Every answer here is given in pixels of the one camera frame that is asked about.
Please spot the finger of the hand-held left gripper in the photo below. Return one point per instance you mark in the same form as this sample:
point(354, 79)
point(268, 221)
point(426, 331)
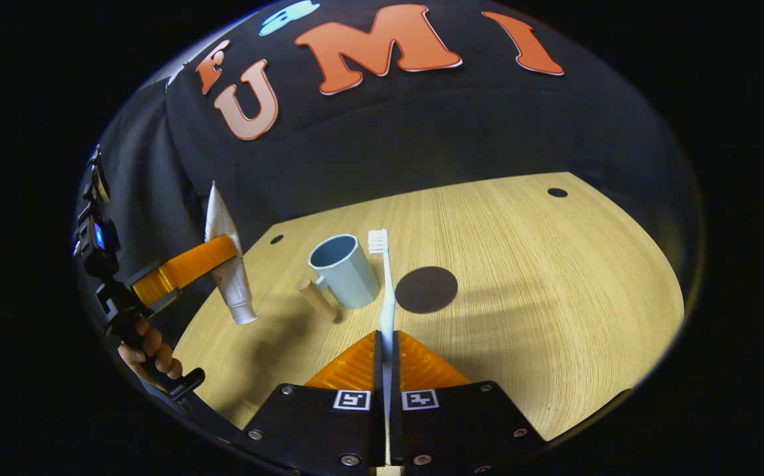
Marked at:
point(184, 268)

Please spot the white toothpaste tube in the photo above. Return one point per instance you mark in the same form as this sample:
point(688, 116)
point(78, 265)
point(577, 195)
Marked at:
point(240, 297)

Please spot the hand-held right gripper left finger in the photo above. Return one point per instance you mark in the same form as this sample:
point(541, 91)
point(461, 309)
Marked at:
point(316, 423)

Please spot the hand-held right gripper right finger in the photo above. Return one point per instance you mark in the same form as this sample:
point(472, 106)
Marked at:
point(461, 423)

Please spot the white and blue toothbrush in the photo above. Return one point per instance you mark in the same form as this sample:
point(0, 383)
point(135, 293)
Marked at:
point(387, 297)

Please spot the round dark brown coaster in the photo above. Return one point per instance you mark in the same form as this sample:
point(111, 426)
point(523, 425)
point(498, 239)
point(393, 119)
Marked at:
point(426, 289)

